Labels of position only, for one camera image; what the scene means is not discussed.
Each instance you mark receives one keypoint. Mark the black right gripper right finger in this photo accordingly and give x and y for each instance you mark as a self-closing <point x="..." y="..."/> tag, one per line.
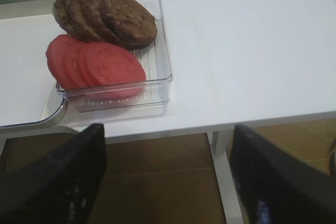
<point x="274" y="187"/>

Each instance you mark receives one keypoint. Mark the brown meat patty front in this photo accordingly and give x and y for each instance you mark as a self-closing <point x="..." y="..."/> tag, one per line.
<point x="130" y="21"/>

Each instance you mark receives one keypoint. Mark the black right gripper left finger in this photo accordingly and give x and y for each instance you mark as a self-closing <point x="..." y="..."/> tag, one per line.
<point x="60" y="187"/>

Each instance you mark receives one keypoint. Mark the red tomato slice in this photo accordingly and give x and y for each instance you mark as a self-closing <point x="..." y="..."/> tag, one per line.
<point x="73" y="73"/>
<point x="55" y="54"/>
<point x="83" y="69"/>
<point x="108" y="65"/>

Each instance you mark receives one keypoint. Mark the white metal tray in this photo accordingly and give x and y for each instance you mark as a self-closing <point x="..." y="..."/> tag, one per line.
<point x="28" y="91"/>

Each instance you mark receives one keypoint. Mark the brown meat patty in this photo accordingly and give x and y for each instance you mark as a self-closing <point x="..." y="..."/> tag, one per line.
<point x="80" y="23"/>
<point x="62" y="17"/>
<point x="130" y="21"/>
<point x="92" y="13"/>

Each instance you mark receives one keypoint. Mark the red tomato slice back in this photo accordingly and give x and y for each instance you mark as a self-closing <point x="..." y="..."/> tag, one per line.
<point x="55" y="54"/>

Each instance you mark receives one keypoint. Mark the white table leg frame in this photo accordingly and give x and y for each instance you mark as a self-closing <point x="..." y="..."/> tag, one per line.
<point x="218" y="142"/>

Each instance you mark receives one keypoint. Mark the clear patty and tomato container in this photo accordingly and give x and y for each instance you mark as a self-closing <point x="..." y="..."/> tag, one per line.
<point x="155" y="91"/>

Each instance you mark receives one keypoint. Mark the red tomato slice front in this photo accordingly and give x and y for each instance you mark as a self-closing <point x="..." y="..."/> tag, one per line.
<point x="108" y="65"/>

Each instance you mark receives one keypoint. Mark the brown meat patty back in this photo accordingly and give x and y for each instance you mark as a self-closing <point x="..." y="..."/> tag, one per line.
<point x="62" y="17"/>

